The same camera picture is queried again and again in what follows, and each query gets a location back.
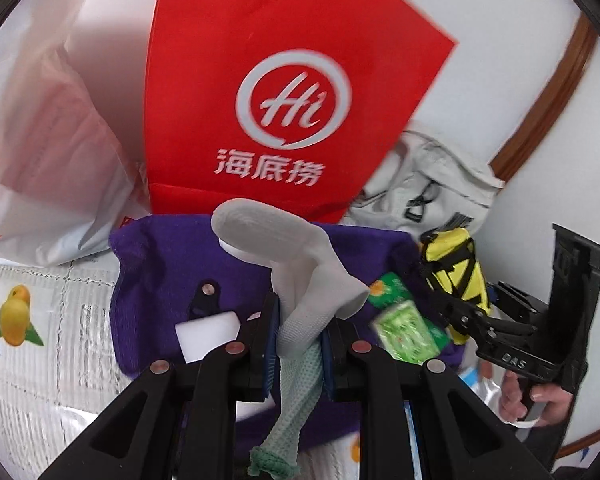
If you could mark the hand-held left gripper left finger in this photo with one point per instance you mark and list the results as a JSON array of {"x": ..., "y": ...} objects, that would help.
[{"x": 272, "y": 350}]

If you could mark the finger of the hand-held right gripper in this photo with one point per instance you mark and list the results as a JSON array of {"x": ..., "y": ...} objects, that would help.
[
  {"x": 460, "y": 312},
  {"x": 510, "y": 310}
]

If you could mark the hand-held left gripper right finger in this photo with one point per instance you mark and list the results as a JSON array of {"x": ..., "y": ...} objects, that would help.
[{"x": 327, "y": 355}]

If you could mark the yellow black pouch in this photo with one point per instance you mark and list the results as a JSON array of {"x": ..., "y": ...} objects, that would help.
[{"x": 450, "y": 255}]

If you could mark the green tissue packet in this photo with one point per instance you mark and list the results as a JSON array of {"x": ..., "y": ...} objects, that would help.
[{"x": 400, "y": 330}]

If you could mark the small white box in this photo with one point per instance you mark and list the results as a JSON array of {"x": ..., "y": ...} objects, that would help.
[{"x": 207, "y": 336}]

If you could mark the white sock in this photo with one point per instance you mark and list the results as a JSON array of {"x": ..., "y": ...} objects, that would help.
[{"x": 300, "y": 260}]

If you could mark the purple fabric bin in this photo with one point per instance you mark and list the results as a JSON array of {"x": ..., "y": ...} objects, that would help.
[{"x": 155, "y": 285}]

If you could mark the person's right hand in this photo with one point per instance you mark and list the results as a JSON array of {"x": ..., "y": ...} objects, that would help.
[{"x": 550, "y": 400}]

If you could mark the grey waist bag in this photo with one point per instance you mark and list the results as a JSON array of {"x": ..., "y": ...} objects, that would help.
[{"x": 440, "y": 170}]

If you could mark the red paper bag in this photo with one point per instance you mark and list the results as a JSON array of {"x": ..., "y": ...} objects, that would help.
[{"x": 280, "y": 35}]

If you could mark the white plastic shopping bag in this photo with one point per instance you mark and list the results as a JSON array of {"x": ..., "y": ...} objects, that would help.
[{"x": 40, "y": 135}]

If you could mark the brown wooden door frame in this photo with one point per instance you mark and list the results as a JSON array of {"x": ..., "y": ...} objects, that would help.
[{"x": 555, "y": 90}]

